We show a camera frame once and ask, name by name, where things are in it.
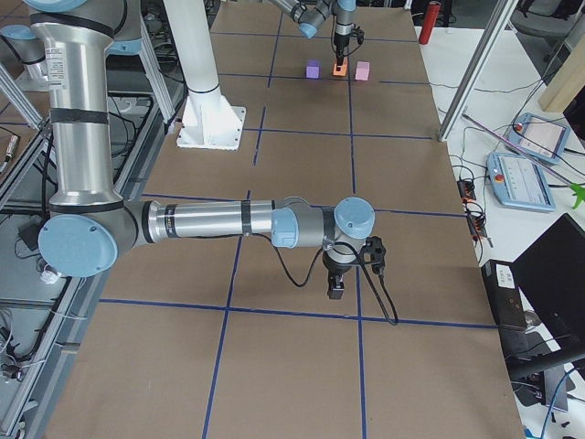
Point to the orange foam cube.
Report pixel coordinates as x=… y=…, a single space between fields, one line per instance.
x=340 y=70

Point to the pink foam cube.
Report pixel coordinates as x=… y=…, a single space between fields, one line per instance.
x=362 y=71

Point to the purple foam cube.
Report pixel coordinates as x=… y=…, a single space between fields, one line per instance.
x=312 y=69

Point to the red cylinder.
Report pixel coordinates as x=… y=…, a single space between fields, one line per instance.
x=430 y=18

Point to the brown paper table cover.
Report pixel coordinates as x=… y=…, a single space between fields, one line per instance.
x=229 y=339

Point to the orange usb hub lower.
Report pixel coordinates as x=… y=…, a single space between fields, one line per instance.
x=476 y=221

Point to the orange usb hub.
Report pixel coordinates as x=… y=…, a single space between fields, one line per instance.
x=476 y=221
x=466 y=190

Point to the orange usb hub upper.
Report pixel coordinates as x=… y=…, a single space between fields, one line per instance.
x=466 y=190

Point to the black box with label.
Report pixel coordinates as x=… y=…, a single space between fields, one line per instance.
x=503 y=295

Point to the lower teach pendant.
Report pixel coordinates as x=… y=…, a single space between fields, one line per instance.
x=518 y=183

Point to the teach pendant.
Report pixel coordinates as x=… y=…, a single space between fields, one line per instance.
x=540 y=137
x=518 y=183

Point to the black monitor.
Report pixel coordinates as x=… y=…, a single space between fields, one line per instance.
x=550 y=274

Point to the upper teach pendant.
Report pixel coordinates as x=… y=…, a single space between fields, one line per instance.
x=540 y=137

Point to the wooden board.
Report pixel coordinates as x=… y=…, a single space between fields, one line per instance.
x=567 y=83

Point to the aluminium frame post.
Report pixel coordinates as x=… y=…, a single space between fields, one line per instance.
x=495 y=26

